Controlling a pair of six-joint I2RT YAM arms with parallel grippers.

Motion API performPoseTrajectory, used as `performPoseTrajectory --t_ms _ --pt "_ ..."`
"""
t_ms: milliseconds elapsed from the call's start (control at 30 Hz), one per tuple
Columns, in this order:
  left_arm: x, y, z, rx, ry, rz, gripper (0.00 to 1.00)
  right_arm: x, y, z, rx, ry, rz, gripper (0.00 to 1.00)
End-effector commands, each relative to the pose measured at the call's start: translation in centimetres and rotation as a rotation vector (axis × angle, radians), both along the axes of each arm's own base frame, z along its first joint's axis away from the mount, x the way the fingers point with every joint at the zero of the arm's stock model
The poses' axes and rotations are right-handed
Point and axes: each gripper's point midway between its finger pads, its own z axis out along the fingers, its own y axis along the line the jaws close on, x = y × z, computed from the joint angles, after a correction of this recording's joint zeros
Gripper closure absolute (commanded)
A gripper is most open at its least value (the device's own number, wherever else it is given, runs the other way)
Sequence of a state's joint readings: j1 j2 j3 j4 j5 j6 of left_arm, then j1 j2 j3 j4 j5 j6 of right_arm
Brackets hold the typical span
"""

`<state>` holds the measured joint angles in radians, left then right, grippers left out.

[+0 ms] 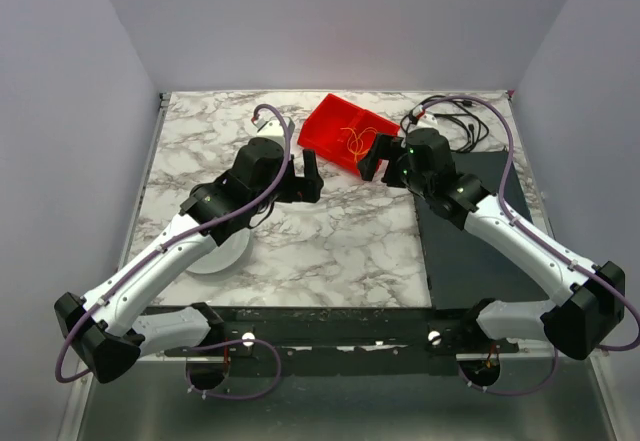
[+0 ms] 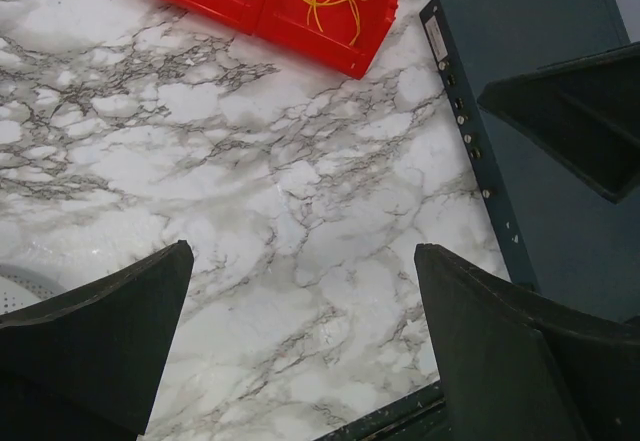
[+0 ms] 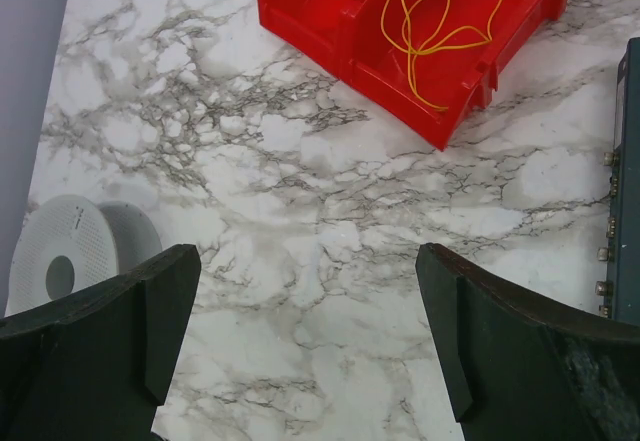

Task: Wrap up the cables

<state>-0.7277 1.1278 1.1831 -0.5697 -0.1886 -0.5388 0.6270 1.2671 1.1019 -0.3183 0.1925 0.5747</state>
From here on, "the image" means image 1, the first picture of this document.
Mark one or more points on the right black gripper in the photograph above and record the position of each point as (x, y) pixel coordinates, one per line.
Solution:
(388, 156)

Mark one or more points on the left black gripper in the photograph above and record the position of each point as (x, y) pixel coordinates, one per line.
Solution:
(296, 187)

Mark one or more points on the white cable spool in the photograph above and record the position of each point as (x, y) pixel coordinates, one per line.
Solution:
(224, 256)

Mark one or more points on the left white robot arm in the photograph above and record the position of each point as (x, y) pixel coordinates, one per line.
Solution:
(107, 326)

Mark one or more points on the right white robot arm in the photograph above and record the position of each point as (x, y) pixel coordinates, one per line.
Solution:
(583, 304)

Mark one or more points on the red plastic bin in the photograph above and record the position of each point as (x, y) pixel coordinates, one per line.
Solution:
(342, 133)

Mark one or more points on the dark grey mat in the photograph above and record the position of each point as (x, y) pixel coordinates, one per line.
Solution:
(462, 269)

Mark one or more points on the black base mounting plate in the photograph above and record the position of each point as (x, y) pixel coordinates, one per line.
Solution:
(344, 341)

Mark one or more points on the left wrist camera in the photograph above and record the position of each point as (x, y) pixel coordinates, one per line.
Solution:
(272, 129)

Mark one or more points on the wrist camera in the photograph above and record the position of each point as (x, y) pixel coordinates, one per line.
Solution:
(272, 129)
(419, 118)

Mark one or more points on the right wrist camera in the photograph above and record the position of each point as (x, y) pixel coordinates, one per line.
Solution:
(419, 118)

